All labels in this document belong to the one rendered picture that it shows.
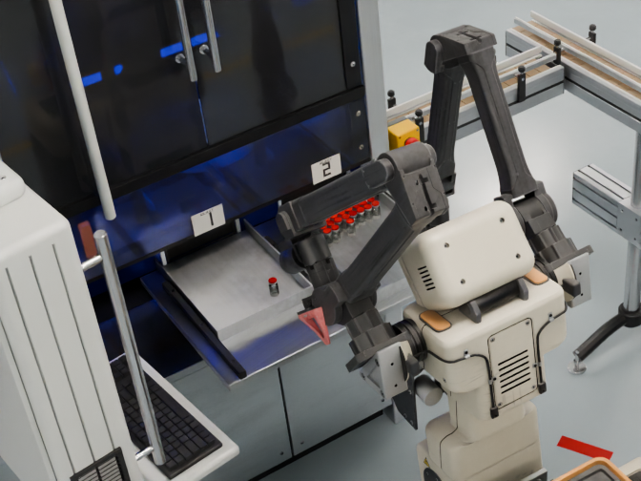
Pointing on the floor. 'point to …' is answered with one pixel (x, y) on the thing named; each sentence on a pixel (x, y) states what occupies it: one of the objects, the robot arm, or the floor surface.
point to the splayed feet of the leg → (602, 337)
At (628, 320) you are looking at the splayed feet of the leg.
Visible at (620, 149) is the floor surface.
